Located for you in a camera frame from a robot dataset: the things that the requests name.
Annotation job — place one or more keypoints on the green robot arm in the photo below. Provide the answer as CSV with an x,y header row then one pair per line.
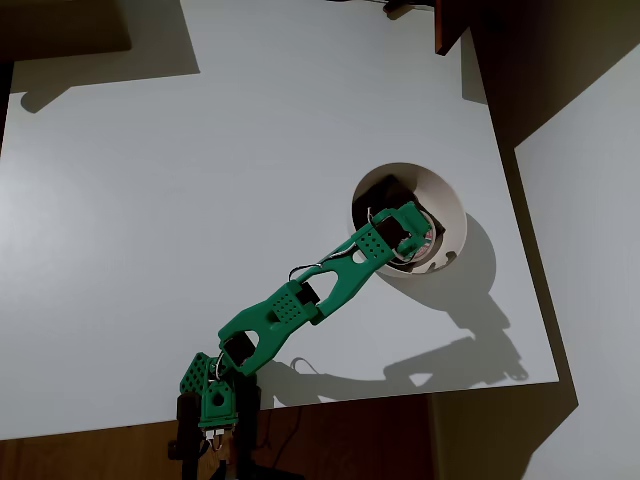
x,y
280,310

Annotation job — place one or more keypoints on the beige bowl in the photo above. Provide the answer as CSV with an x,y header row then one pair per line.
x,y
445,210

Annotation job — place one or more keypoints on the brown wooden shelf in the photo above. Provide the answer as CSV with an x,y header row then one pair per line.
x,y
450,25

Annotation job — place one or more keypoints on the black object at table edge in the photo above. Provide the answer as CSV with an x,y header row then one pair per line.
x,y
397,5

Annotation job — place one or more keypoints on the black base clamp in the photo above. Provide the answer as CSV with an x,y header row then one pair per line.
x,y
247,415

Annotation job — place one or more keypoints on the black pole clamp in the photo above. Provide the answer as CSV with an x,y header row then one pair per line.
x,y
187,430

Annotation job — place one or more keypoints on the dark brown furniture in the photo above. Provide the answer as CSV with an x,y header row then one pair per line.
x,y
65,25

